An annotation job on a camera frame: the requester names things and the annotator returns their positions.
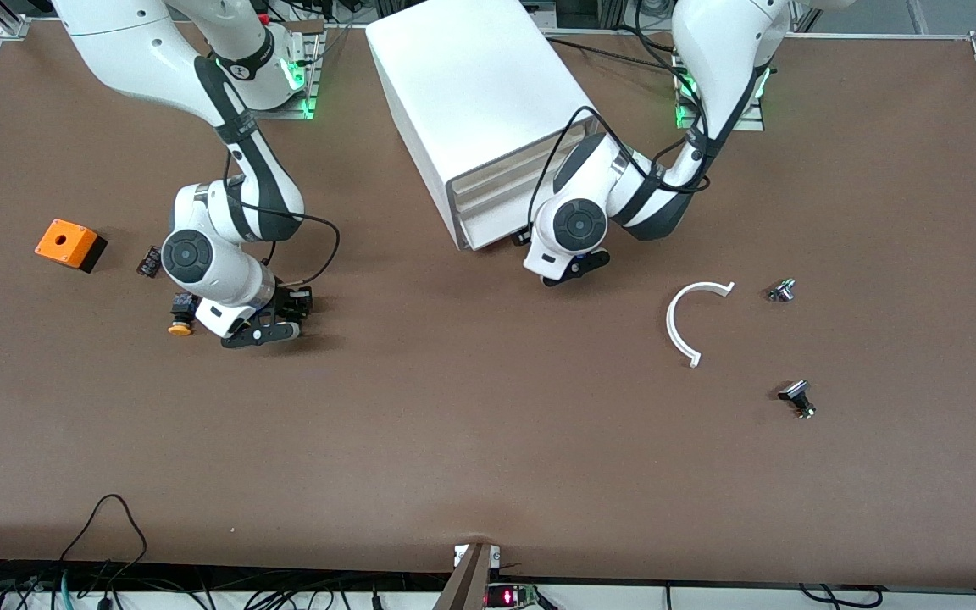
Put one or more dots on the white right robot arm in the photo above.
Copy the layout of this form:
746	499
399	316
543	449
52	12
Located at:
200	254

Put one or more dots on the white plastic drawer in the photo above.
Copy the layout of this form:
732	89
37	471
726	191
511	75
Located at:
492	212
488	233
488	193
488	178

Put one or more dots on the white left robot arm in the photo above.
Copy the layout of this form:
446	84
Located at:
581	224

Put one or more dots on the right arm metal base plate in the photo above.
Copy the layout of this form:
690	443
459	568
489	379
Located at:
285	113

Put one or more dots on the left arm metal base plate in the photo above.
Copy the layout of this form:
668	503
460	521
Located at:
751	124

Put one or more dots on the small silver metal switch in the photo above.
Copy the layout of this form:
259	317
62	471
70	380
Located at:
782	291

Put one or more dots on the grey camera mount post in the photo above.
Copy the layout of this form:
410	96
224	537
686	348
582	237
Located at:
471	585

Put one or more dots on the white drawer cabinet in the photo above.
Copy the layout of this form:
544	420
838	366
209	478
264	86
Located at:
454	85

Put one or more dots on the white curved plastic arc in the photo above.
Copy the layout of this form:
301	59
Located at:
670	322

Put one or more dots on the orange box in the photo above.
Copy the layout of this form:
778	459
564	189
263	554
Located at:
64	240

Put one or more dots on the yellow mushroom push button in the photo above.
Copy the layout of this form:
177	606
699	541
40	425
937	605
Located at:
181	320

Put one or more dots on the small black contact block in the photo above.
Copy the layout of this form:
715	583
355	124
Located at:
147	261

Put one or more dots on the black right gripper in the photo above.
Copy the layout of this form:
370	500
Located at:
288	300

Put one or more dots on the device with red display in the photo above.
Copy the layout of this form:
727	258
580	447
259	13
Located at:
509	597

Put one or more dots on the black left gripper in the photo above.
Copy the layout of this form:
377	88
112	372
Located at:
517	240

